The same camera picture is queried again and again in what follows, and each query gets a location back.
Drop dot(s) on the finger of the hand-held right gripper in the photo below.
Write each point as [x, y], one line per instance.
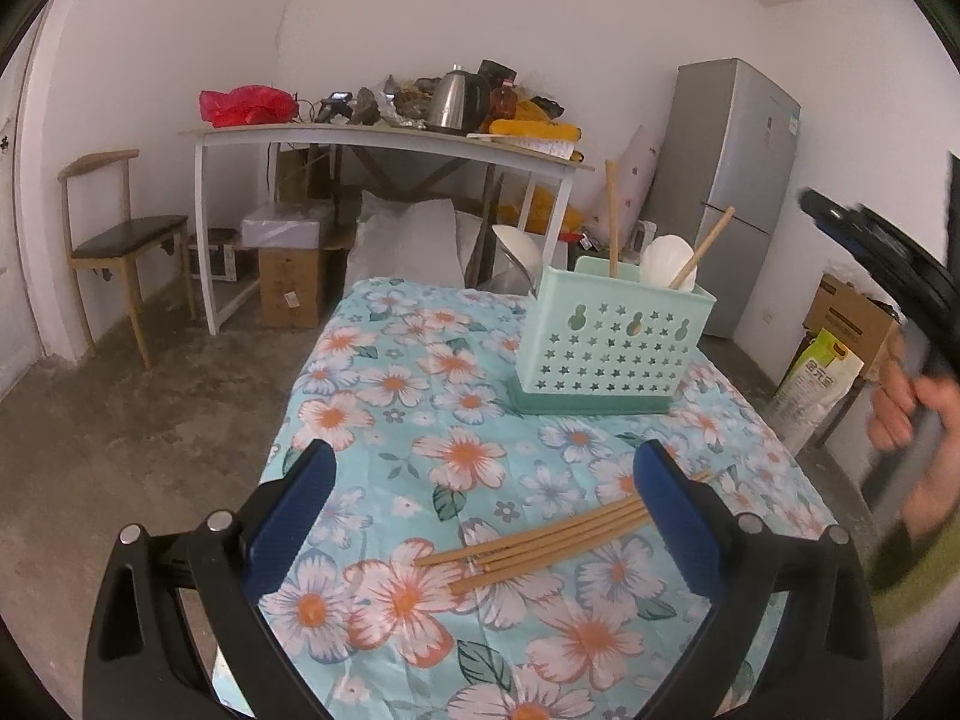
[855, 229]

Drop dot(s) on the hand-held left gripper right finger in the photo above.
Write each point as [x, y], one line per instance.
[675, 525]

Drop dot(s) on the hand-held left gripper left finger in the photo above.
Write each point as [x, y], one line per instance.
[292, 517]

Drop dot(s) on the green plastic utensil holder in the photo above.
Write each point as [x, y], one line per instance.
[607, 345]

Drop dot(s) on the white plastic spoon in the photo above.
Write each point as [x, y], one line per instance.
[517, 244]
[664, 259]

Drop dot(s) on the person's right forearm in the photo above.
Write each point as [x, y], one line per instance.
[922, 570]

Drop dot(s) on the person's right hand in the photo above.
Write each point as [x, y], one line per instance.
[892, 412]

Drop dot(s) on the open cardboard box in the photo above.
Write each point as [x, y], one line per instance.
[847, 322]

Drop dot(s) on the silver refrigerator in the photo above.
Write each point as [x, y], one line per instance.
[720, 187]

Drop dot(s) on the green white rice bag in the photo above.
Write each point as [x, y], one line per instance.
[814, 390]

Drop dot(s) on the floral blue blanket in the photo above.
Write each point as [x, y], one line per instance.
[420, 390]

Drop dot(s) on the pink rolled mat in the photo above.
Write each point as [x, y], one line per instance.
[634, 180]

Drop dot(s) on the brown cardboard box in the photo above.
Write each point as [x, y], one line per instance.
[289, 289]

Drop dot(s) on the orange yellow bag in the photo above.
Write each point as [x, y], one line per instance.
[570, 210]

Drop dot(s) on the white wrapped box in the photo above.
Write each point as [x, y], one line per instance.
[285, 225]

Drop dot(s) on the white sack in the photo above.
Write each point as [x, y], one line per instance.
[405, 240]

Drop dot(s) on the wooden chair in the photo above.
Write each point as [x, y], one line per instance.
[127, 236]

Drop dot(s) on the printed paper sheet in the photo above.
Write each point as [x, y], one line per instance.
[525, 144]

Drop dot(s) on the amber bottle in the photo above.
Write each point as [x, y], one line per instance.
[504, 101]

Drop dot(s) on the white desk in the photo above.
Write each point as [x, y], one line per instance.
[337, 133]

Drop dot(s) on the black packet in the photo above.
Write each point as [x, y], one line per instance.
[496, 73]

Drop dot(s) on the black handheld device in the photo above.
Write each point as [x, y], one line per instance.
[334, 106]

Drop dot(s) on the red plastic bag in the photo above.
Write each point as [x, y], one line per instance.
[247, 106]

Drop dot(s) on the steel electric kettle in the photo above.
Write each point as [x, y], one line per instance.
[454, 101]

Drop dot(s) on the brown crumpled clutter pile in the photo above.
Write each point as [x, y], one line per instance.
[394, 101]

